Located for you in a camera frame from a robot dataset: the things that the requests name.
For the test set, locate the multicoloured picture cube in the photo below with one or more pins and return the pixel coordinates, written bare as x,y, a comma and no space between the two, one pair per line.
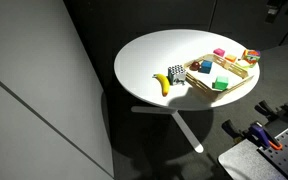
251,55

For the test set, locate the light wooden tray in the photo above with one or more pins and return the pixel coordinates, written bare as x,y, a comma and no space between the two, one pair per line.
201,85

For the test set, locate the dark red apple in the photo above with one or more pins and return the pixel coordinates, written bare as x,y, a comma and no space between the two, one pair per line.
194,66

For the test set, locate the pink block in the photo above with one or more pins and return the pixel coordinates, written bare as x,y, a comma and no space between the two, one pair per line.
219,52

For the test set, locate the green block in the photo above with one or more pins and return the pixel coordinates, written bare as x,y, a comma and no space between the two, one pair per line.
221,83

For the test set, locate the dark grey platform plate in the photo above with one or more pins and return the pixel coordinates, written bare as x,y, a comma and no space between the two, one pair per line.
244,164

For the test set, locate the lime yellow block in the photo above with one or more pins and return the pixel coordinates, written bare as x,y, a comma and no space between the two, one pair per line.
242,63

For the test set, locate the grey block with dotted top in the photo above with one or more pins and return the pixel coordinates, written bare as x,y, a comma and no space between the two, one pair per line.
176,75

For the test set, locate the white table pedestal base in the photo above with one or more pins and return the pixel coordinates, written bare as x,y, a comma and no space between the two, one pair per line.
187,131

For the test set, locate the blue block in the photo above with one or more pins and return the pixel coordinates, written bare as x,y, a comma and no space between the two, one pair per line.
206,67

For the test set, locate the orange block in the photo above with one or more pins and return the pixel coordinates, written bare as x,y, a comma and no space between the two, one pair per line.
231,58

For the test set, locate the yellow banana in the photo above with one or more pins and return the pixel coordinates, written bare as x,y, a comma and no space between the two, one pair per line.
164,85

